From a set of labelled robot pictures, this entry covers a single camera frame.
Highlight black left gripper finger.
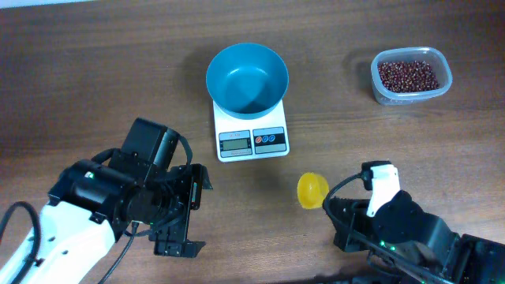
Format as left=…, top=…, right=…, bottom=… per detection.
left=154, top=240, right=206, bottom=258
left=191, top=164, right=213, bottom=210

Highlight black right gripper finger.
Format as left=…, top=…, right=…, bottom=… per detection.
left=323, top=196, right=370, bottom=215
left=325, top=211, right=369, bottom=235

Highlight yellow plastic measuring scoop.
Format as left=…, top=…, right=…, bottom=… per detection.
left=297, top=172, right=329, bottom=210

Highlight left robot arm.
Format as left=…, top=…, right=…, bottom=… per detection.
left=1, top=159, right=211, bottom=283

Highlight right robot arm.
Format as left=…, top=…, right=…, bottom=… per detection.
left=324, top=191, right=504, bottom=283

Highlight white digital kitchen scale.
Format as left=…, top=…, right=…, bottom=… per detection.
left=213, top=101, right=290, bottom=163

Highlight teal plastic bowl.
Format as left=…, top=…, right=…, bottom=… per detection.
left=205, top=43, right=290, bottom=120

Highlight clear plastic food container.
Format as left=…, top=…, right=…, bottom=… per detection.
left=371, top=47, right=453, bottom=106

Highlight red adzuki beans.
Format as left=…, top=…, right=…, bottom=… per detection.
left=378, top=61, right=440, bottom=93

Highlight black right camera cable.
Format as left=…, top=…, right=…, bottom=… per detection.
left=322, top=172, right=455, bottom=284

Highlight black camera cable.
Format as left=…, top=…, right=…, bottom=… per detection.
left=0, top=136, right=194, bottom=284
left=322, top=172, right=455, bottom=284

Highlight black left camera cable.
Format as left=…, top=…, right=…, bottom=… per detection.
left=0, top=136, right=194, bottom=284

